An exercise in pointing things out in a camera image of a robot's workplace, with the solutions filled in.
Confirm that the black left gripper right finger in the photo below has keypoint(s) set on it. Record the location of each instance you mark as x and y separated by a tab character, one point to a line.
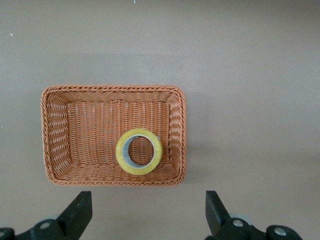
220	225

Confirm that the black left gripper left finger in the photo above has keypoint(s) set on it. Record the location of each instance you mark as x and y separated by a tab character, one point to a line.
72	220

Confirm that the yellow tape roll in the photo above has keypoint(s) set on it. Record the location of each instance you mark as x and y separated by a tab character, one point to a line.
137	132

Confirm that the brown wicker basket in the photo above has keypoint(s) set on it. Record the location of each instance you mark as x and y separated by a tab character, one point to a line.
95	130

